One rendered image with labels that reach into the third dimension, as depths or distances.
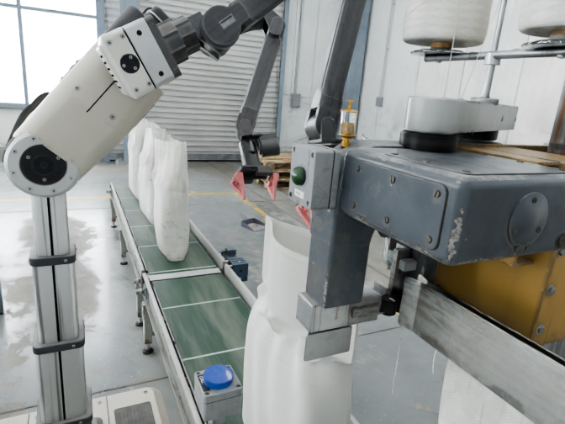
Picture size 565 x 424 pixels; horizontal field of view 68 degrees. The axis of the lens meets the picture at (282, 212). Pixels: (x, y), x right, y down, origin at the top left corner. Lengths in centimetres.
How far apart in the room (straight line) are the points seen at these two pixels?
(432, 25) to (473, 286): 50
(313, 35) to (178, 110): 316
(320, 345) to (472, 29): 66
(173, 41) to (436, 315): 69
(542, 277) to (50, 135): 102
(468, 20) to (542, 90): 574
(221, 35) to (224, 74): 752
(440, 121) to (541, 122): 593
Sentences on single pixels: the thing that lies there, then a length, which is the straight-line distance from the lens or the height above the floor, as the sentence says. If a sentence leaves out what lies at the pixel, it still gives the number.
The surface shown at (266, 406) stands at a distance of 125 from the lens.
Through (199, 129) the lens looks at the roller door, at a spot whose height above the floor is 60.
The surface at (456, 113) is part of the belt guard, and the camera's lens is 71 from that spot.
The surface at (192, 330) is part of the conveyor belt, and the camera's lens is 195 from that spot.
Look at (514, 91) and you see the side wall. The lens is 689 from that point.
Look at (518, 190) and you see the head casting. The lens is 55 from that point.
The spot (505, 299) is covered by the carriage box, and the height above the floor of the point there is 110.
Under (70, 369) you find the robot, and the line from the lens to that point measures 141.
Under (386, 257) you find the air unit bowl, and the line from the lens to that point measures 90.
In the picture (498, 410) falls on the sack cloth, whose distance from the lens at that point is 73.
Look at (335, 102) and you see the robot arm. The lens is 98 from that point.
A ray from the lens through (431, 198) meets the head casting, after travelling 51.
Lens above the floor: 141
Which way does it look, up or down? 16 degrees down
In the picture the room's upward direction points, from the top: 5 degrees clockwise
